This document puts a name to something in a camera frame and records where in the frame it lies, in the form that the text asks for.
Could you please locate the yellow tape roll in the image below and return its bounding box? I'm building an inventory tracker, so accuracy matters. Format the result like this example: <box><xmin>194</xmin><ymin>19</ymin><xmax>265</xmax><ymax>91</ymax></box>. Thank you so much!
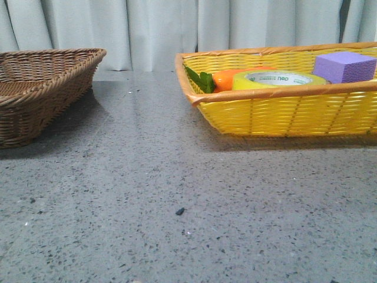
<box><xmin>232</xmin><ymin>70</ymin><xmax>327</xmax><ymax>90</ymax></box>

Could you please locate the orange toy carrot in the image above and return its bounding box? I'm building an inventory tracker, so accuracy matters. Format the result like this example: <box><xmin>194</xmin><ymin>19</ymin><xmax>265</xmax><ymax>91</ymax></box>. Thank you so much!
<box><xmin>184</xmin><ymin>66</ymin><xmax>275</xmax><ymax>93</ymax></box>

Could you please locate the small black debris crumb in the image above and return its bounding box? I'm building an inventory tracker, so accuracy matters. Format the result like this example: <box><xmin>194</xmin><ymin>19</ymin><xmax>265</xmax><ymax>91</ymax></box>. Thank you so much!
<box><xmin>176</xmin><ymin>208</ymin><xmax>185</xmax><ymax>216</ymax></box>

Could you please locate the white curtain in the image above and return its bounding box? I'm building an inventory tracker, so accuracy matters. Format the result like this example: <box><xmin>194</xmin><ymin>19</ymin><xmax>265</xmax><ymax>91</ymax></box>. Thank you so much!
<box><xmin>1</xmin><ymin>1</ymin><xmax>376</xmax><ymax>71</ymax></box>

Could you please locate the brown wicker basket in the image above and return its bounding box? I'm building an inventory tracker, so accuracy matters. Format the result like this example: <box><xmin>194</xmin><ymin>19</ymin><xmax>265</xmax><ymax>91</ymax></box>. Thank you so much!
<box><xmin>1</xmin><ymin>48</ymin><xmax>107</xmax><ymax>149</ymax></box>

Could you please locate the yellow woven plastic basket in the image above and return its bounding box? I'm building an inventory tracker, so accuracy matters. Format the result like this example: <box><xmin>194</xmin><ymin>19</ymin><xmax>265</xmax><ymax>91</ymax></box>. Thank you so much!
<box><xmin>175</xmin><ymin>42</ymin><xmax>376</xmax><ymax>137</ymax></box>

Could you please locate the purple foam block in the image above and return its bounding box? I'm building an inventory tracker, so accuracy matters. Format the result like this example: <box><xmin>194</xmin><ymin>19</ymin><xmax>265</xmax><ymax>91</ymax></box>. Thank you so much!
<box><xmin>312</xmin><ymin>51</ymin><xmax>376</xmax><ymax>84</ymax></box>

